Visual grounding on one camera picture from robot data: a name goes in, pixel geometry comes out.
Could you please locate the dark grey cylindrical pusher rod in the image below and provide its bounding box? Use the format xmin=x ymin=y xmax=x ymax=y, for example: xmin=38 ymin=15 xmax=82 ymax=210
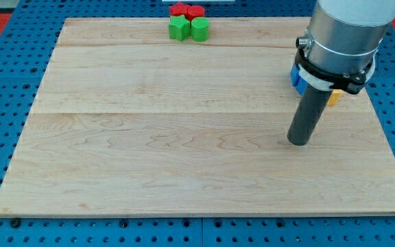
xmin=287 ymin=84 xmax=332 ymax=145

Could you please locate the black white clamp ring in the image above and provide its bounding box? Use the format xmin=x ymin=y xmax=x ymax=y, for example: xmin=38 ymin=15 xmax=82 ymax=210
xmin=294 ymin=49 xmax=376 ymax=95

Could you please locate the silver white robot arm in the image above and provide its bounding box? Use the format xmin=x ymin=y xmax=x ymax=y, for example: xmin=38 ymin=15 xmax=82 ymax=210
xmin=287 ymin=0 xmax=395 ymax=145

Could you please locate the blue block lower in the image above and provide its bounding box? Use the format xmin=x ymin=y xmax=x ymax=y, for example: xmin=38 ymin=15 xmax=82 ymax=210
xmin=296 ymin=78 xmax=308 ymax=95

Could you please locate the blue block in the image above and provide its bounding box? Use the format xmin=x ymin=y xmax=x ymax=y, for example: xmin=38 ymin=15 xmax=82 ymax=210
xmin=296 ymin=78 xmax=308 ymax=95
xmin=290 ymin=62 xmax=300 ymax=87

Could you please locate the yellow block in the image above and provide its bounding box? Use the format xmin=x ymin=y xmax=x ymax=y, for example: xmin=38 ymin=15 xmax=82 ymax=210
xmin=327 ymin=89 xmax=343 ymax=106

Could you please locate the blue block left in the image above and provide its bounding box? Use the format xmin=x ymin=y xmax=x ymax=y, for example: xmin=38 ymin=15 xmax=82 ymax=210
xmin=290 ymin=62 xmax=300 ymax=87

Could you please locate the green cylinder block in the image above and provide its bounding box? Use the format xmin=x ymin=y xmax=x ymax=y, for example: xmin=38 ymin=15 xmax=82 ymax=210
xmin=191 ymin=17 xmax=210 ymax=42

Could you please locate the red cylinder block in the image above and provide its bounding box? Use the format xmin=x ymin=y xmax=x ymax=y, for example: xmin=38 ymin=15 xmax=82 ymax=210
xmin=185 ymin=5 xmax=206 ymax=21

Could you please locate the green star block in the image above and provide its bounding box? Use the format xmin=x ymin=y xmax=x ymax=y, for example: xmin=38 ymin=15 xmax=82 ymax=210
xmin=169 ymin=15 xmax=191 ymax=41

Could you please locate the red star block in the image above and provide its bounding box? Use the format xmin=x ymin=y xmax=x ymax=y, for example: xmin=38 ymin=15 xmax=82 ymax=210
xmin=169 ymin=2 xmax=191 ymax=16

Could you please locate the light wooden board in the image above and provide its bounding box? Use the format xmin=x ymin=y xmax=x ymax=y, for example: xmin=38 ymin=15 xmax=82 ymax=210
xmin=0 ymin=17 xmax=395 ymax=218

